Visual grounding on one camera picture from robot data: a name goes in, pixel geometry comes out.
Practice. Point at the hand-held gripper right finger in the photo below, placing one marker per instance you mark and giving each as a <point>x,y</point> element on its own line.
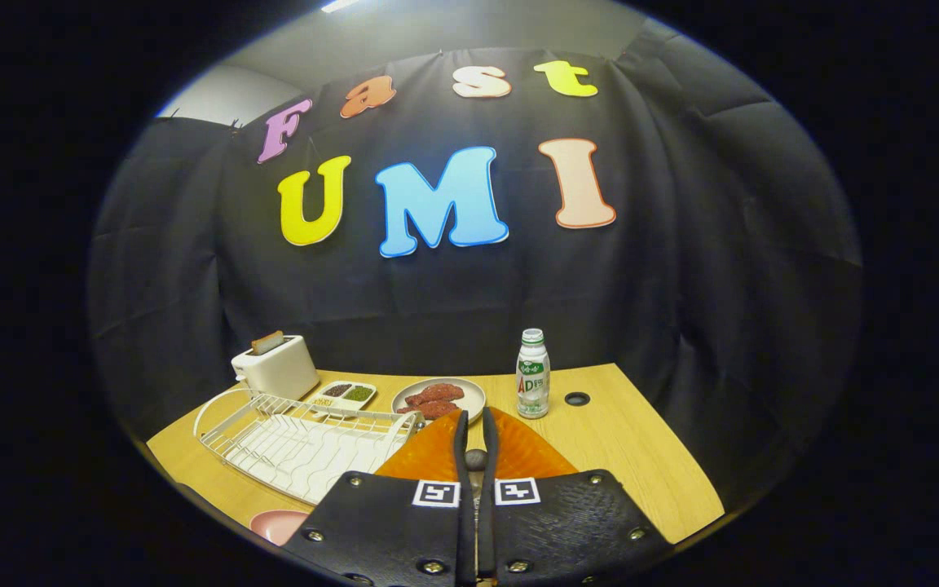
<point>559,522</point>

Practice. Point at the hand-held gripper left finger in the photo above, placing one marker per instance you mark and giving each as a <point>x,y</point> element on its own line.
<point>388,522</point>

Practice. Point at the pink plate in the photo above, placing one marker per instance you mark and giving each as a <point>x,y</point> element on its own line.
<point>278,526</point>

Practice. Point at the white divided dish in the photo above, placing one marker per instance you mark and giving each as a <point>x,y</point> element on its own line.
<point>327,402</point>

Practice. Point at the beige plate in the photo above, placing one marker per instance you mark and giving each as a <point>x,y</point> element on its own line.
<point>473,395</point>

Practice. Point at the red meat piece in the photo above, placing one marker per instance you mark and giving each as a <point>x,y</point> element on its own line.
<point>437,394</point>
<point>437,410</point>

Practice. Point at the green beans pile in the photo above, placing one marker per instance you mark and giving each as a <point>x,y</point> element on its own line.
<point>359,394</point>

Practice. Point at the dark beans pile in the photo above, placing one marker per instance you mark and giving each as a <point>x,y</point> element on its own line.
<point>337,390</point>

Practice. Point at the white green drink bottle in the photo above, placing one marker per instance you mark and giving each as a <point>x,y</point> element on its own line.
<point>533,383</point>

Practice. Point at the white toaster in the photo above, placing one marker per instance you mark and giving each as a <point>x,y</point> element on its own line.
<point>278,375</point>

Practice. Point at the toast slice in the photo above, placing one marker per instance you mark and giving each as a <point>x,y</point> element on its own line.
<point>267,342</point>

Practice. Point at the black backdrop cloth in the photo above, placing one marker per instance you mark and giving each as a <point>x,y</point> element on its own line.
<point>681,285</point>

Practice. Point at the ceiling light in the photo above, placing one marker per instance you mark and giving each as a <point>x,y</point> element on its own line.
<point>341,5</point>

